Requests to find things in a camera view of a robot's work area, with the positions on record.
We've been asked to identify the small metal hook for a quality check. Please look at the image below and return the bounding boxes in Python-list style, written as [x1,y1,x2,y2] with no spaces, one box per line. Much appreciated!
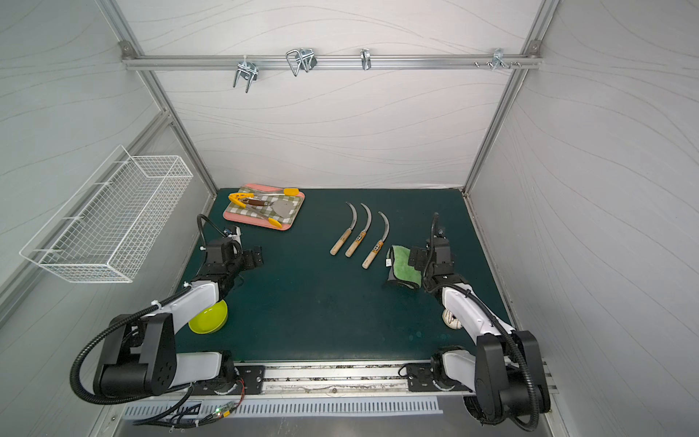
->
[360,48,371,71]

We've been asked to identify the right metal hook bracket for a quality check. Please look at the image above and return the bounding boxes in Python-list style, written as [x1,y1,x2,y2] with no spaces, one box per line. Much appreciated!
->
[473,48,522,71]

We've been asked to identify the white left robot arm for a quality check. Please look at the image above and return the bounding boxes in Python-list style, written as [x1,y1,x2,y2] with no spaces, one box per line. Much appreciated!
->
[69,231,264,405]

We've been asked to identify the left metal hook clamp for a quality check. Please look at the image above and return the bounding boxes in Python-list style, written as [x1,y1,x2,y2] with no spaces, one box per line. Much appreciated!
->
[233,58,258,93]

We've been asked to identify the white frosted donut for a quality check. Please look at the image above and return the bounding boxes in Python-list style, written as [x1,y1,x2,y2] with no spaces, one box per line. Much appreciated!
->
[442,310,462,331]

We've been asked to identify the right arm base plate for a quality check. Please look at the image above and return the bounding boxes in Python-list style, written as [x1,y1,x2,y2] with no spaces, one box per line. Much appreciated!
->
[398,362,473,393]

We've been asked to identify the pink plastic tray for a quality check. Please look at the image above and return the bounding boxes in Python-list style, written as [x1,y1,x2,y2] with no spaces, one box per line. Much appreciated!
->
[222,183,307,231]

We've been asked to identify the middle metal hook clamp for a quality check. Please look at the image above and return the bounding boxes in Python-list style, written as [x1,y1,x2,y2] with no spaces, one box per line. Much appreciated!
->
[285,48,318,76]

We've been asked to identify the lime green bowl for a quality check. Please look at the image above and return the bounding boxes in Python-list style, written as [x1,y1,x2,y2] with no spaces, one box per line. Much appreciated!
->
[187,300,229,335]

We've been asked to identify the aluminium top rail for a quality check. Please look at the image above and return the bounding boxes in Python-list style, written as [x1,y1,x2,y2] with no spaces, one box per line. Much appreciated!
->
[122,52,542,71]

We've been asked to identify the left black cable bundle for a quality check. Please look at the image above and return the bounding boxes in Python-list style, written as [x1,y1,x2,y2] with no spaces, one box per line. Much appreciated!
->
[130,381,247,430]

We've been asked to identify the wooden-handled steel spatula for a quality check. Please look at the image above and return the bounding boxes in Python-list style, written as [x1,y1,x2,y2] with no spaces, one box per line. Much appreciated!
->
[242,198,295,218]

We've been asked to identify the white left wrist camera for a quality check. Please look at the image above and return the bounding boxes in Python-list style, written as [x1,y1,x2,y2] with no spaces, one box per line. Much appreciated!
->
[228,226,242,246]

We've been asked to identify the metal hook clamp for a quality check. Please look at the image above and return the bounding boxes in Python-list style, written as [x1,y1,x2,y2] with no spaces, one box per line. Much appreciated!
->
[285,48,318,76]
[233,58,258,93]

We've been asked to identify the green and black rag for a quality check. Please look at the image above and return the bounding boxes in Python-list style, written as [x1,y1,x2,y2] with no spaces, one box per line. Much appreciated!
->
[385,245,422,290]

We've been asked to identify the small sickle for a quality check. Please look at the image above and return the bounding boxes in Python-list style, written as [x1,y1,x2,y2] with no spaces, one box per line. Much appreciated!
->
[345,203,372,258]
[329,202,358,256]
[362,211,391,269]

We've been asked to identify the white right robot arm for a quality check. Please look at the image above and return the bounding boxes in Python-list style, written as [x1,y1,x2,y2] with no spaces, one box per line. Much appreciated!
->
[409,231,551,433]

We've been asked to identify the green checkered cloth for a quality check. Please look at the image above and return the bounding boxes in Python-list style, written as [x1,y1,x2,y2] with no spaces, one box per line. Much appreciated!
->
[228,186,306,225]

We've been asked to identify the yellow-tipped steel tongs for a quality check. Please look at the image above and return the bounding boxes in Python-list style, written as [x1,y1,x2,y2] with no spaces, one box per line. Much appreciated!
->
[228,186,300,229]

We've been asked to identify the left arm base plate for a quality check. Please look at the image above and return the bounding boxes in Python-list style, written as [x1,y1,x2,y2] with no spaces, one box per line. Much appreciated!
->
[193,365,265,396]

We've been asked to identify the white wire basket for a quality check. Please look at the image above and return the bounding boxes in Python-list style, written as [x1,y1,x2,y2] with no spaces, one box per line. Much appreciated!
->
[19,146,193,284]

